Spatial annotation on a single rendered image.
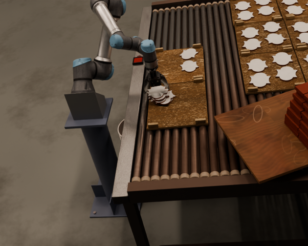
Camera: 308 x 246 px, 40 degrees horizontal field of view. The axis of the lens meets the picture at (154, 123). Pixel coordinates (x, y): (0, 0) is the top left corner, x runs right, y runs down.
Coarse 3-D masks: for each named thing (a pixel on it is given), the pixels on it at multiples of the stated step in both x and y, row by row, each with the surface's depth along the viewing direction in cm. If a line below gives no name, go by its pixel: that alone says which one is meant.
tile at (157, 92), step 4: (152, 88) 258; (156, 88) 258; (160, 88) 257; (164, 88) 256; (152, 92) 255; (156, 92) 255; (160, 92) 254; (164, 92) 253; (148, 96) 253; (152, 96) 252; (156, 96) 252; (160, 96) 251
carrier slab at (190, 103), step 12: (180, 84) 267; (192, 84) 265; (204, 84) 263; (180, 96) 258; (192, 96) 256; (204, 96) 254; (156, 108) 252; (168, 108) 251; (180, 108) 249; (192, 108) 247; (204, 108) 245; (156, 120) 244; (168, 120) 243; (180, 120) 241; (192, 120) 239
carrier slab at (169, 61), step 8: (184, 48) 298; (200, 48) 295; (160, 56) 296; (168, 56) 294; (176, 56) 292; (200, 56) 287; (160, 64) 288; (168, 64) 286; (176, 64) 285; (200, 64) 280; (160, 72) 281; (168, 72) 279; (176, 72) 278; (184, 72) 276; (192, 72) 275; (200, 72) 273; (168, 80) 272; (176, 80) 271; (184, 80) 270; (192, 80) 268
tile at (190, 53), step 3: (192, 48) 295; (183, 51) 294; (186, 51) 294; (189, 51) 293; (192, 51) 292; (195, 51) 292; (180, 54) 292; (183, 54) 291; (186, 54) 291; (189, 54) 290; (192, 54) 289; (195, 54) 289; (183, 57) 288; (186, 57) 288; (189, 57) 287; (192, 57) 287
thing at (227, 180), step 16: (224, 176) 202; (240, 176) 201; (288, 176) 196; (304, 176) 195; (128, 192) 206; (144, 192) 205; (160, 192) 204; (176, 192) 204; (192, 192) 203; (208, 192) 202; (224, 192) 202; (240, 192) 201; (256, 192) 201; (272, 192) 200; (288, 192) 199; (304, 192) 199
